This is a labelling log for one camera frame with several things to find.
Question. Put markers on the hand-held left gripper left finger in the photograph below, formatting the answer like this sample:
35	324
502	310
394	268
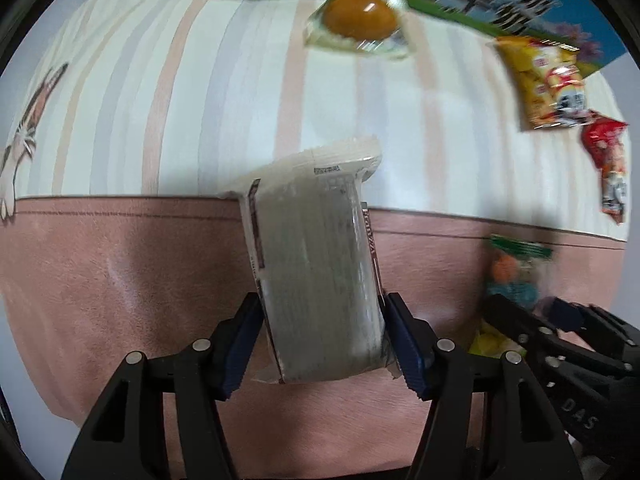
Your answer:
242	347

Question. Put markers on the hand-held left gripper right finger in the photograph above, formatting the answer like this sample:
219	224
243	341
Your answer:
407	352

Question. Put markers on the colourful candy green packet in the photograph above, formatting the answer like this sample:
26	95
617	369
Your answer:
510	270

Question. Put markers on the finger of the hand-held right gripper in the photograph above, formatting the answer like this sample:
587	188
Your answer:
515	325
575	316

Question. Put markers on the orange pastry clear packet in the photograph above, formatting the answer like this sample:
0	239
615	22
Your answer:
357	15

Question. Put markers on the small yellow panda packet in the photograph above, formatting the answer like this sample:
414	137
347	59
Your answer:
547	85

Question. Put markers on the white clear snack packet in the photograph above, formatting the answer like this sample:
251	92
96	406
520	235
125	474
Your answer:
310	270

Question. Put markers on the striped cat printed blanket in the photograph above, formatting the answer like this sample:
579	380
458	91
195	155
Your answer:
125	260

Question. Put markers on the printed cardboard box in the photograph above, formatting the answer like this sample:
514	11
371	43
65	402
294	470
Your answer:
500	5

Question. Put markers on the small red snack packet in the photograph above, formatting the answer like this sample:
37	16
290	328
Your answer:
602	135

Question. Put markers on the orange panda snack packet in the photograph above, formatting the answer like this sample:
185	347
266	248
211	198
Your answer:
614	190

